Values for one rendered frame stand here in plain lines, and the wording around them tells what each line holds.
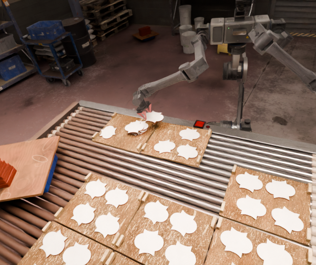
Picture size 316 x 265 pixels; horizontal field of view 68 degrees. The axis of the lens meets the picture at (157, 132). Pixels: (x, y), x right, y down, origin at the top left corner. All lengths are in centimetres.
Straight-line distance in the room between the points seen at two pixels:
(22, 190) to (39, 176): 11
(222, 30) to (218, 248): 141
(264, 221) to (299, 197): 25
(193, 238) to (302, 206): 58
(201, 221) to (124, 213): 41
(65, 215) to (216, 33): 156
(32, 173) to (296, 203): 152
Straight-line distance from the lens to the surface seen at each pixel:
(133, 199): 142
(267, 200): 143
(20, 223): 165
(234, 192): 142
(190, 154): 157
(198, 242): 126
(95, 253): 133
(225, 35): 190
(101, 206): 145
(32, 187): 160
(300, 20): 593
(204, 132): 174
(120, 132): 184
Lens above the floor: 210
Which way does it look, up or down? 41 degrees down
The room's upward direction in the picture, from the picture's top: 10 degrees counter-clockwise
